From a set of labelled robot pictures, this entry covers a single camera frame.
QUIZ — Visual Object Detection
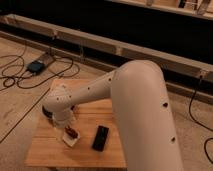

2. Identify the black metal bowl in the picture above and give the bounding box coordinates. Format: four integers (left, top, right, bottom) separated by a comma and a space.
42, 106, 53, 120

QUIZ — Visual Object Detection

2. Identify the white sponge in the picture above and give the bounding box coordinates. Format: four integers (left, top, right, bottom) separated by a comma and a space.
62, 132, 80, 147

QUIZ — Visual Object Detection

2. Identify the black cable right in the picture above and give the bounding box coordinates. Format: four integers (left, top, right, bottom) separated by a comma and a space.
188, 75, 213, 165

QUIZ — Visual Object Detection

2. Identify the wooden table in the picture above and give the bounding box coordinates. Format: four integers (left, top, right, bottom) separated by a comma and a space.
24, 78, 128, 171

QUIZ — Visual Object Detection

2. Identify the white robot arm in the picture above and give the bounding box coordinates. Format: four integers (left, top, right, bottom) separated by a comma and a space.
43, 60, 184, 171

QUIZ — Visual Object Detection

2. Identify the blue power adapter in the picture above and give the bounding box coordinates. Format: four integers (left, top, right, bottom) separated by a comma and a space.
27, 61, 45, 74

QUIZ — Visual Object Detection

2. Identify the black rectangular remote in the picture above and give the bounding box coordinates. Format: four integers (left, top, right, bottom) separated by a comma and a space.
92, 125, 109, 152

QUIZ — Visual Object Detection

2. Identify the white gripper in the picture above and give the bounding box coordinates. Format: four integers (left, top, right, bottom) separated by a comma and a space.
52, 109, 74, 128

